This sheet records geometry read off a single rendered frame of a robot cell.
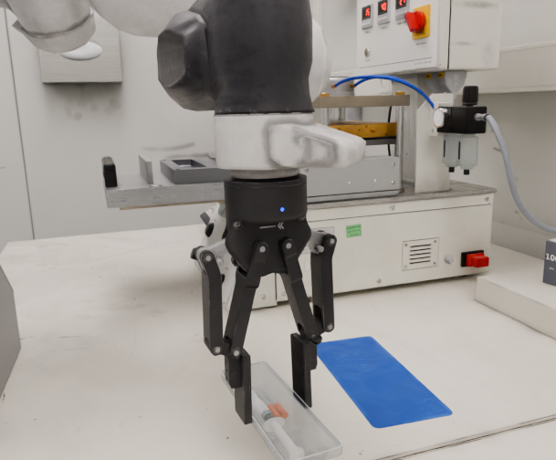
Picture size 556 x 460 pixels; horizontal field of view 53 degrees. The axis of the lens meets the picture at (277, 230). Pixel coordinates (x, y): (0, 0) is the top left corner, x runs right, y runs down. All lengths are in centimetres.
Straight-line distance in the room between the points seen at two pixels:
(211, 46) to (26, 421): 48
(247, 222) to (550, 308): 56
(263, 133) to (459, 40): 68
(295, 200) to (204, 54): 15
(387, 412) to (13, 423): 43
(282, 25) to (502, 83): 97
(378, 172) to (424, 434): 51
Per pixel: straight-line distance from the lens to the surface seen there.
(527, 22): 142
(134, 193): 94
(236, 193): 48
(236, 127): 46
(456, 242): 112
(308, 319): 54
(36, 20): 88
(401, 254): 105
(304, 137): 45
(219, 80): 48
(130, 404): 72
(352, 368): 77
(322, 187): 96
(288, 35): 46
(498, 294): 100
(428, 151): 107
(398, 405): 69
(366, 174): 100
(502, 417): 70
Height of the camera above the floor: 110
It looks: 13 degrees down
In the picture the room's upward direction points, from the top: 2 degrees counter-clockwise
